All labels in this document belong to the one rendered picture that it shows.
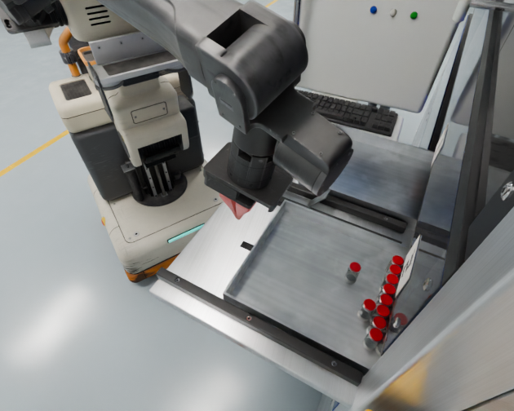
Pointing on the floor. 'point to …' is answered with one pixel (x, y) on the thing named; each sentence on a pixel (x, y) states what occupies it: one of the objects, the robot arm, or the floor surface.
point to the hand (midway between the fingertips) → (240, 213)
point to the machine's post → (463, 332)
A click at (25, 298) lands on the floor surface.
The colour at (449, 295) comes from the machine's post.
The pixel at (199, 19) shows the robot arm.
